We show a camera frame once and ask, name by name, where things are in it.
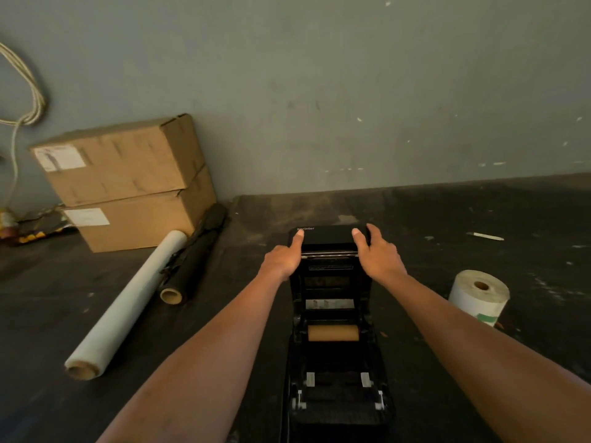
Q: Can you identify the person's right hand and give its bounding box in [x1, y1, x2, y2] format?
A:
[352, 223, 408, 289]

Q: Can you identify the person's left hand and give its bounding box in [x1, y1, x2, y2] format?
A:
[257, 229, 305, 284]

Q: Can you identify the brown cardboard core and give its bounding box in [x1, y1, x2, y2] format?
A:
[307, 324, 361, 343]

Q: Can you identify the white paper roll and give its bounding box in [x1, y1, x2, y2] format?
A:
[448, 269, 511, 327]

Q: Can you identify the black printer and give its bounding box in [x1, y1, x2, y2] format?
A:
[280, 224, 396, 443]

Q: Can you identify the person's left forearm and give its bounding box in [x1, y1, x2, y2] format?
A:
[97, 267, 289, 443]

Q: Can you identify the person's right forearm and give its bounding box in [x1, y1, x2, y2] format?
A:
[383, 271, 591, 443]

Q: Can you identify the black film roll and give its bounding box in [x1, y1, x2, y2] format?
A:
[159, 203, 228, 306]

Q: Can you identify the white film roll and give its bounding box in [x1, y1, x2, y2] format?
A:
[64, 229, 188, 381]

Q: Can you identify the brown cardboard box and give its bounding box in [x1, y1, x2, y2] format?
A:
[62, 164, 218, 253]
[30, 113, 206, 207]

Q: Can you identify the dark yellow patterned item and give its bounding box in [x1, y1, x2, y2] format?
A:
[18, 205, 77, 245]

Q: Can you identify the white wall cable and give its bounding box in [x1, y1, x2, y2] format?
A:
[0, 41, 47, 208]

